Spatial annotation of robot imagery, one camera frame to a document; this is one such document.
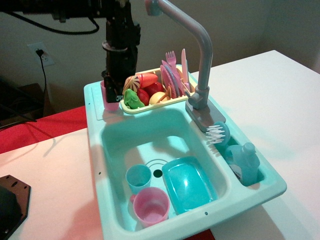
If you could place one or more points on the cream dish rack basket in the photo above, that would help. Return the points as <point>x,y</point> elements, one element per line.
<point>186,87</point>

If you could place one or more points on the green toy pepper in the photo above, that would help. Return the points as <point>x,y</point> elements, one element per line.
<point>132,100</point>

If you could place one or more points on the pink toy knife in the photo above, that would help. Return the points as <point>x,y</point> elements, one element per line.
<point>184,66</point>

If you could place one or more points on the pink toy fork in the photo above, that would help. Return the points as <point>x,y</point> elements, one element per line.
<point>171,60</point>

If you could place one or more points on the grey toy faucet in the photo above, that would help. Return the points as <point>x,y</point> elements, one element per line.
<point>203,112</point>

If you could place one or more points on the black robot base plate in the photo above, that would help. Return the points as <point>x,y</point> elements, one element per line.
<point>14,204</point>

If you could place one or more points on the dark red toy fruit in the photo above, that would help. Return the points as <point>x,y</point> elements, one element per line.
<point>143,96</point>

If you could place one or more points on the orange toy carrot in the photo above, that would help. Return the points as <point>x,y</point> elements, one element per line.
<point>146,79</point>

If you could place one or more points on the red toy apple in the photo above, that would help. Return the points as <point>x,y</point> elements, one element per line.
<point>154,88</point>

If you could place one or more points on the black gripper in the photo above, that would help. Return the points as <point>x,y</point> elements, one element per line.
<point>120,63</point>

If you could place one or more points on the small pink plastic cup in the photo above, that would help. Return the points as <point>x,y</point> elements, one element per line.
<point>109,106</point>

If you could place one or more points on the blue plastic cup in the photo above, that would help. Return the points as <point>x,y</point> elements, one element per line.
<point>138,177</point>

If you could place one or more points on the yellow toy fruit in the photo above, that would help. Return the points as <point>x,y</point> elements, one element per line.
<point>158,97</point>

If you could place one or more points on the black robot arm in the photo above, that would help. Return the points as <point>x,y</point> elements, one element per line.
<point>122,33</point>

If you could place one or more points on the red cloth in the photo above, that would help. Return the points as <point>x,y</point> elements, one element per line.
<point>45,128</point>

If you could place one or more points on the teal toy sink unit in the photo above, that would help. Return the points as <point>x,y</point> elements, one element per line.
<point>119,140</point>

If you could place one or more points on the teal rectangular plastic tray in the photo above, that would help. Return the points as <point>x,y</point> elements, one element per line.
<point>187,184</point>

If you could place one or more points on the pink toy plates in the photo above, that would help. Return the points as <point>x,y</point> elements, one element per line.
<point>170,80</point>

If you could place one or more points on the blue toy soap bottle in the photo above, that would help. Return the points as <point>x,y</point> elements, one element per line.
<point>244,162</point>

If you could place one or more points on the pink plastic mug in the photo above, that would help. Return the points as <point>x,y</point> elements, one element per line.
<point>151,206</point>

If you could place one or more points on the teal dish brush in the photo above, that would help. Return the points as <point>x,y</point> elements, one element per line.
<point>218,134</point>

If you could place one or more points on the white wall outlet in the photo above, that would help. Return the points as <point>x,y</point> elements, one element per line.
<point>41,54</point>

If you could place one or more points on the purple striped toy ball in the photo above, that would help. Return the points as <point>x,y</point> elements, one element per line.
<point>132,82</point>

